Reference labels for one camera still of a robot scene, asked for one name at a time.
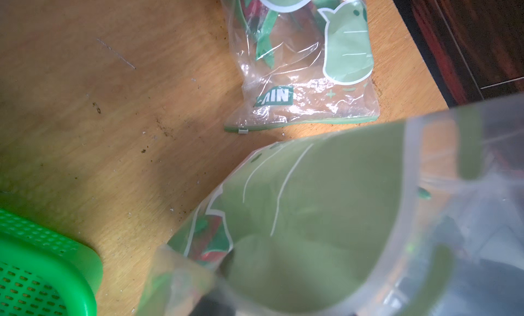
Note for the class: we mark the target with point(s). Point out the dragon fruit in far bag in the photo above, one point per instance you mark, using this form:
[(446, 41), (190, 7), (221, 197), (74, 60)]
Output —
[(258, 18)]

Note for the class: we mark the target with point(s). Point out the red green dragon fruit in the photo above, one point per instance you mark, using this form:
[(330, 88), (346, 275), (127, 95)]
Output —
[(209, 240)]

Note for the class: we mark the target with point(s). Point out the clear zip-top bag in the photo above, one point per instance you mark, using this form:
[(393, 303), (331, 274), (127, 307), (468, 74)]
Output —
[(418, 217), (317, 77)]

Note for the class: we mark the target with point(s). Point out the green plastic perforated basket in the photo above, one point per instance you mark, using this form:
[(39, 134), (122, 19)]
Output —
[(42, 271)]

